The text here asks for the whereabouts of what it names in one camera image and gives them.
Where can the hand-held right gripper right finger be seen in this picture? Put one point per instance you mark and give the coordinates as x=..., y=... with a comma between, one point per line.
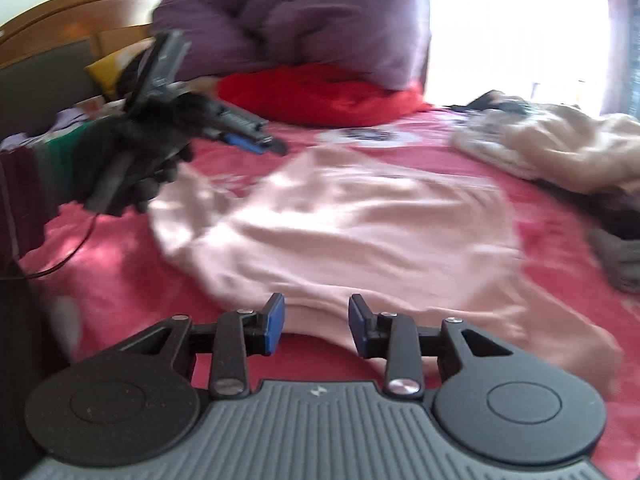
x=357, y=325

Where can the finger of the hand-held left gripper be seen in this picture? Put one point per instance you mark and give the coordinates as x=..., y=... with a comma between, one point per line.
x=245, y=141
x=272, y=146

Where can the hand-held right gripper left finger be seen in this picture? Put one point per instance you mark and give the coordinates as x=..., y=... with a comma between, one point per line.
x=275, y=322

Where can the pink sweatshirt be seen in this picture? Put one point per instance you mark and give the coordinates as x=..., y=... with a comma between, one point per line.
x=350, y=220

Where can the person's left hand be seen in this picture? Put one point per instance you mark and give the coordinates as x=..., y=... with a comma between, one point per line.
x=87, y=155

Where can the yellow pillow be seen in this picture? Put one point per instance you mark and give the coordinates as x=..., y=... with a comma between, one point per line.
x=107, y=72

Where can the red quilt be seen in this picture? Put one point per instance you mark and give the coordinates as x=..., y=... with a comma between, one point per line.
x=325, y=95

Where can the lavender cloth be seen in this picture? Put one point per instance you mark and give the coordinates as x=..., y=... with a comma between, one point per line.
x=70, y=120

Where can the wooden headboard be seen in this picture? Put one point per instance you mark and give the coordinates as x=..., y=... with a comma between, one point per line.
x=50, y=15

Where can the pink floral blanket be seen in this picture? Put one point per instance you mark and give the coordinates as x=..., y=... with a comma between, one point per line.
x=150, y=300

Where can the grey headboard panel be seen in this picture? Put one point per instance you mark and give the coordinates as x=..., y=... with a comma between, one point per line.
x=40, y=90

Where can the purple duvet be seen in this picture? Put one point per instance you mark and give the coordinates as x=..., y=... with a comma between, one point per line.
x=300, y=15

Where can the white printed garment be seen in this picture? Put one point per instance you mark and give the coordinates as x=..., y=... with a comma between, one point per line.
x=485, y=140

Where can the black garment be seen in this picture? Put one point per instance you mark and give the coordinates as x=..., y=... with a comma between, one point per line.
x=495, y=100

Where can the bright window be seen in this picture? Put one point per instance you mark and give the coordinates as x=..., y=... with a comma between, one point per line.
x=500, y=25

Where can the grey folded garment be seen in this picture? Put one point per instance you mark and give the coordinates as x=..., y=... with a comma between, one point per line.
x=615, y=260

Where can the beige fleece garment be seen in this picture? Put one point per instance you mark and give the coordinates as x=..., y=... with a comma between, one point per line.
x=575, y=150

